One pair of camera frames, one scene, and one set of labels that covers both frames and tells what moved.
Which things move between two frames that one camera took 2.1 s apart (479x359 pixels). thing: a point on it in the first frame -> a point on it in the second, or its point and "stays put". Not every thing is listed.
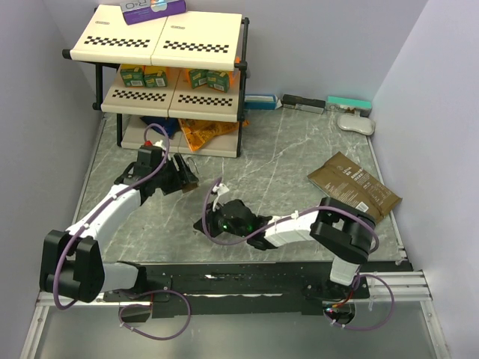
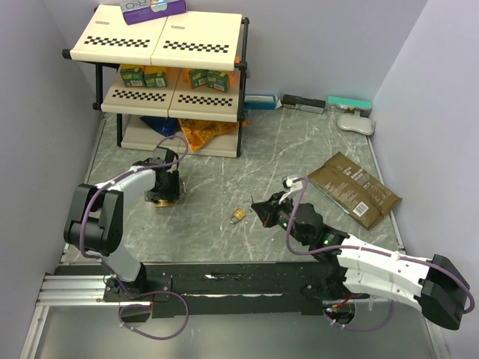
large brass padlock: [189, 186] -> [164, 203]
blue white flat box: [261, 102] stays put
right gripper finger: [198, 225] -> [266, 212]
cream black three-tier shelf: [182, 73] stays put
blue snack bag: [171, 125] stays put
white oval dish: [364, 125] stays put
